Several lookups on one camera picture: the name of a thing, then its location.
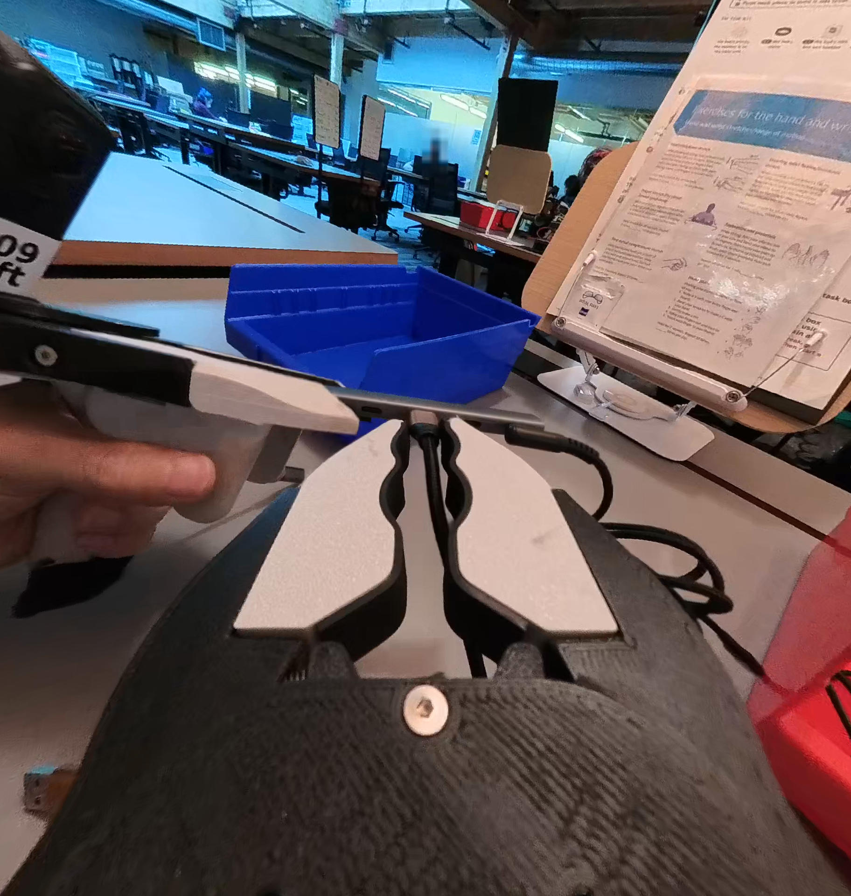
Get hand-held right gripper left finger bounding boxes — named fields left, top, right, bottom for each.
left=231, top=419, right=408, bottom=662

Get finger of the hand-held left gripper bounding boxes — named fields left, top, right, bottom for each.
left=188, top=343, right=361, bottom=436

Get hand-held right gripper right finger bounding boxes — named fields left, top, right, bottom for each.
left=441, top=417, right=620, bottom=662

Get black braided cable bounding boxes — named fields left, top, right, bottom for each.
left=504, top=422, right=768, bottom=679

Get grey usb hub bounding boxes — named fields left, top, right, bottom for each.
left=331, top=388, right=547, bottom=429

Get red plastic bin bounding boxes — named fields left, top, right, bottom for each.
left=460, top=199, right=519, bottom=229
left=747, top=490, right=851, bottom=876

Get grey desk with slot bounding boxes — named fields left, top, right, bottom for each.
left=51, top=153, right=400, bottom=268

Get person's left hand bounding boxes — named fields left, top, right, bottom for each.
left=0, top=402, right=218, bottom=576

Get blue plastic bin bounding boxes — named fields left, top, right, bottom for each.
left=224, top=263, right=542, bottom=441

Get white document stand base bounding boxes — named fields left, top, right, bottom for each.
left=537, top=315, right=750, bottom=463
left=485, top=199, right=526, bottom=237

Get black office chair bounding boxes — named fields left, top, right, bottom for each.
left=317, top=160, right=402, bottom=242

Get distant document board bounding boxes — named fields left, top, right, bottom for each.
left=312, top=73, right=342, bottom=150
left=359, top=94, right=387, bottom=162

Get wooden document board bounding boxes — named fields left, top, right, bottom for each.
left=486, top=145, right=553, bottom=215
left=522, top=140, right=851, bottom=436

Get small usb adapter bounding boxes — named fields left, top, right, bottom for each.
left=23, top=763, right=77, bottom=814

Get black panel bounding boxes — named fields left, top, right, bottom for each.
left=497, top=77, right=559, bottom=151

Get white instruction sheet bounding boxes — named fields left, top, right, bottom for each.
left=712, top=0, right=851, bottom=413

